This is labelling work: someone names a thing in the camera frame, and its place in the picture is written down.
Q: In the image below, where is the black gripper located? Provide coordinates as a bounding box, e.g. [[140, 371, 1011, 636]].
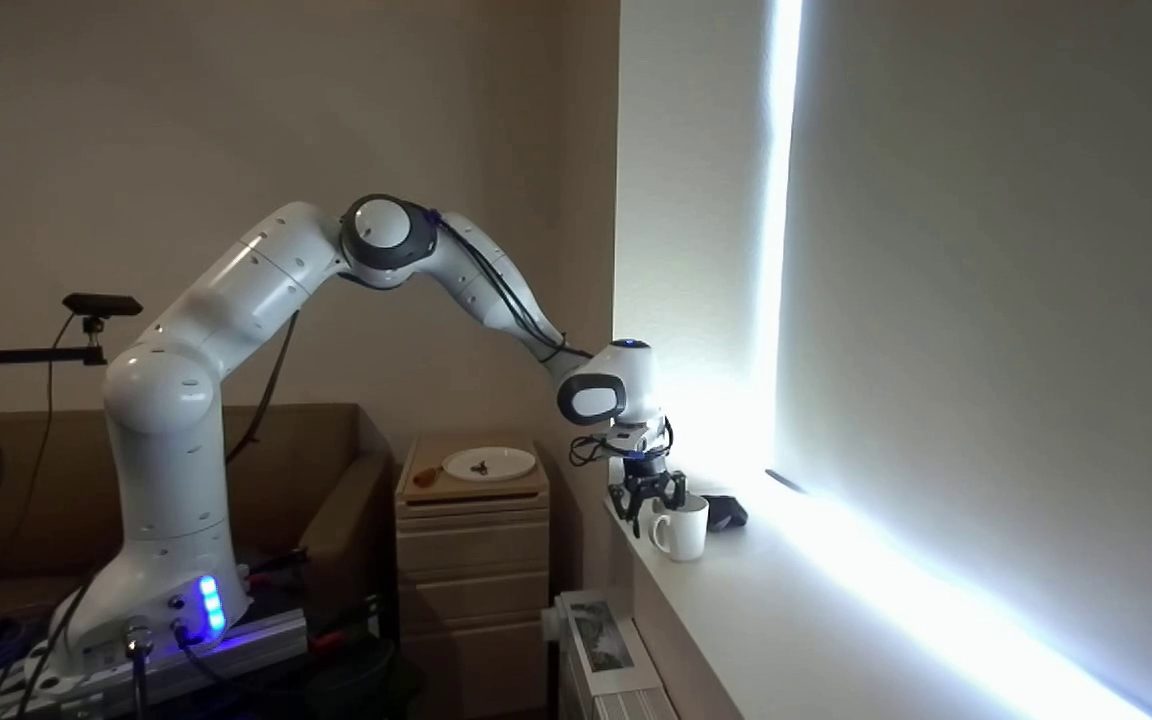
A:
[[606, 421, 686, 520]]

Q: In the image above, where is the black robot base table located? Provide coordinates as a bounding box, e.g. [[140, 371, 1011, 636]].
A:
[[0, 574, 395, 720]]

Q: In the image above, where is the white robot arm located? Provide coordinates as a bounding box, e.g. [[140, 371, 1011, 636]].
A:
[[51, 193, 673, 664]]

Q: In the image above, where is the light wooden cabinet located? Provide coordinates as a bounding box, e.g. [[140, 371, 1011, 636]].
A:
[[395, 439, 554, 720]]

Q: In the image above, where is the grey roller window blind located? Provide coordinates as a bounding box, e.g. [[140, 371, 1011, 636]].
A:
[[783, 0, 1152, 713]]

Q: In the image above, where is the dark blue cloth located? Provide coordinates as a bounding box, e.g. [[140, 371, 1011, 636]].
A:
[[709, 498, 747, 531]]

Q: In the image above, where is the white round plate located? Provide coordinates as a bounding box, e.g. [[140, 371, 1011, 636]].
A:
[[443, 446, 536, 483]]

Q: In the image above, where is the white wall radiator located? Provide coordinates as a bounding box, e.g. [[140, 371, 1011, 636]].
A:
[[545, 594, 682, 720]]

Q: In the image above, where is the black camera on stand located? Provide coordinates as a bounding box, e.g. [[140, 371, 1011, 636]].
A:
[[63, 292, 143, 336]]

